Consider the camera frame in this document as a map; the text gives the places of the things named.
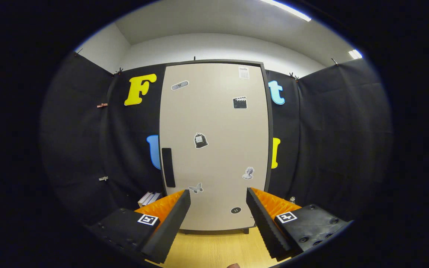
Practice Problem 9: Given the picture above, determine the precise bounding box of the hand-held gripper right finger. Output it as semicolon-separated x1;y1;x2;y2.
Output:
246;187;350;261

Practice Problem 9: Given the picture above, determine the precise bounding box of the grey shoe cabinet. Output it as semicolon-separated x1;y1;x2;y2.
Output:
158;60;274;235

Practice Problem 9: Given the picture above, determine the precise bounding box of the white book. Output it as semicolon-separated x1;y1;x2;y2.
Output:
137;191;153;207

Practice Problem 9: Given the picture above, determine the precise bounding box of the black door handle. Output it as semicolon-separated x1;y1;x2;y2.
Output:
161;148;176;188

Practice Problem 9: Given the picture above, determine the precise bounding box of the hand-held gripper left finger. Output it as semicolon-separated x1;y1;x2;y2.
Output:
88;189;191;264

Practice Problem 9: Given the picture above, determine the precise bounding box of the black backdrop cloth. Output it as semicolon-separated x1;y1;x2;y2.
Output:
41;50;393;227

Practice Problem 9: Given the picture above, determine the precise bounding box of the long ceiling light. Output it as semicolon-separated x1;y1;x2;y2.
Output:
259;0;312;22

